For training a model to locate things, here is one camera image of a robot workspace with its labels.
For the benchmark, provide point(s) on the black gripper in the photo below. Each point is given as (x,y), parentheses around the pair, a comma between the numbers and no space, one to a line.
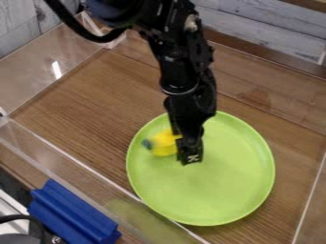
(188,111)

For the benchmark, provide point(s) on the clear acrylic corner bracket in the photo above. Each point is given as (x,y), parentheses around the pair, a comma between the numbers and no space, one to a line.
(97,30)

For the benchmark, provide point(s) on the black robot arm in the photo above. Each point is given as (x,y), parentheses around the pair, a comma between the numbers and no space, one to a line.
(169,25)

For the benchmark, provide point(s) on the blue plastic block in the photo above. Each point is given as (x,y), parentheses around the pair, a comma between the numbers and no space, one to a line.
(69,217)

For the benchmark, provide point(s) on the green plate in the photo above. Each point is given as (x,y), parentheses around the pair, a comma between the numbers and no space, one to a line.
(208,193)

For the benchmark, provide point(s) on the clear acrylic front wall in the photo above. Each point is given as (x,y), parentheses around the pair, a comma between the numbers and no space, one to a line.
(36,162)

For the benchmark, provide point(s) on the yellow toy banana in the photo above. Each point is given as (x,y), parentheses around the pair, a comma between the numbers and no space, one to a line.
(161,143)

